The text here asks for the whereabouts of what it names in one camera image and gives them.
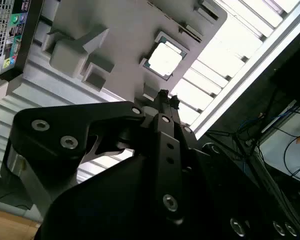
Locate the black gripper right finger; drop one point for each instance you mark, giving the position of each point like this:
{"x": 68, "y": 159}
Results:
{"x": 188, "y": 140}

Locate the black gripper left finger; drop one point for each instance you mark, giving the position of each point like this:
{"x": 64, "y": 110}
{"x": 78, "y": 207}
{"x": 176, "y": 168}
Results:
{"x": 52, "y": 125}

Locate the CPU with silver top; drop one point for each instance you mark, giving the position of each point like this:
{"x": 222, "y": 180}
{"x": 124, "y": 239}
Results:
{"x": 165, "y": 58}

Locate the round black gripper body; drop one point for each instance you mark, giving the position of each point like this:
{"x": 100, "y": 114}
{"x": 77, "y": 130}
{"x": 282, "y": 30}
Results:
{"x": 115, "y": 200}

